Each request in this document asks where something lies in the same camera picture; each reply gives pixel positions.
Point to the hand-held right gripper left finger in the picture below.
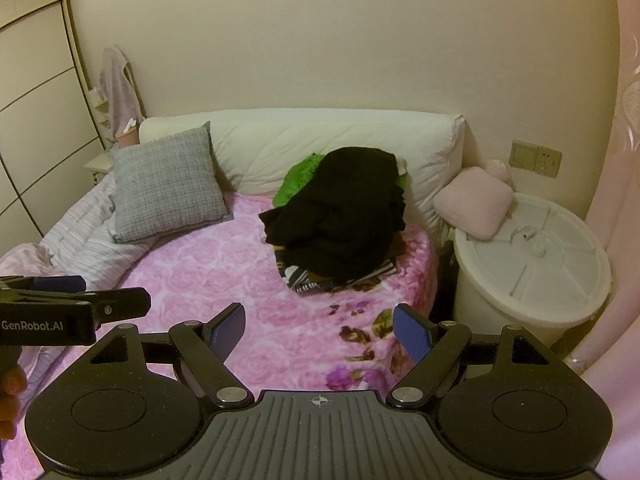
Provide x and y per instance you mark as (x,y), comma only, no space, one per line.
(229,332)

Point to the lilac striped quilt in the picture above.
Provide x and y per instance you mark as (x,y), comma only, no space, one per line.
(85,245)

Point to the pink cushion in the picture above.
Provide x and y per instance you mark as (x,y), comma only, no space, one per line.
(472,200)

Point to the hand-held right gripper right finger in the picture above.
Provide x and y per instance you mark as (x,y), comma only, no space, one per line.
(412,332)

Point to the beige wall socket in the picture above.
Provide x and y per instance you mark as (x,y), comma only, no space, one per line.
(548,162)

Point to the white nightstand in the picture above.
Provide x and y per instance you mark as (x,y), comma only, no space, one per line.
(100,162)

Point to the pink curtain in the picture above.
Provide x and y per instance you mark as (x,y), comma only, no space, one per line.
(620,160)

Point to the white wall rack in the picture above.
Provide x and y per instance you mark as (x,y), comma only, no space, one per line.
(101,110)

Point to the white bolster pillow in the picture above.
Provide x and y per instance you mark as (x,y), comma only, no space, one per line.
(300,135)

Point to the grey checked pillow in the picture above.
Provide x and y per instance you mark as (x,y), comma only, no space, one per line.
(165,185)

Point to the person's left hand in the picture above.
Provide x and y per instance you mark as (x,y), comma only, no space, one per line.
(11,390)

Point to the green cloth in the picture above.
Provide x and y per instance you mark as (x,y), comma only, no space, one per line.
(300,177)

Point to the beige wall switch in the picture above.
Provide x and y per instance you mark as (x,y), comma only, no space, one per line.
(523,154)

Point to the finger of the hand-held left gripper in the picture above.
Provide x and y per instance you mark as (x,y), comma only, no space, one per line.
(125,302)
(57,284)

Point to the hanging lilac garment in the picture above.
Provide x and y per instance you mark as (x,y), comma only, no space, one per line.
(119,95)

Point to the pink floral blanket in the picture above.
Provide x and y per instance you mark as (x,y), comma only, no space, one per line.
(210,270)

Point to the cream wardrobe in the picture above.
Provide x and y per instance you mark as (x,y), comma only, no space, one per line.
(40,85)

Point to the black clothes pile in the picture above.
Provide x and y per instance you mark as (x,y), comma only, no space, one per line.
(340,210)

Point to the white round lidded bin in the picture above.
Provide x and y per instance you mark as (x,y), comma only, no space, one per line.
(550,260)

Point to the black white striped garment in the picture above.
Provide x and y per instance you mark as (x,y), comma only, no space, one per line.
(300,278)

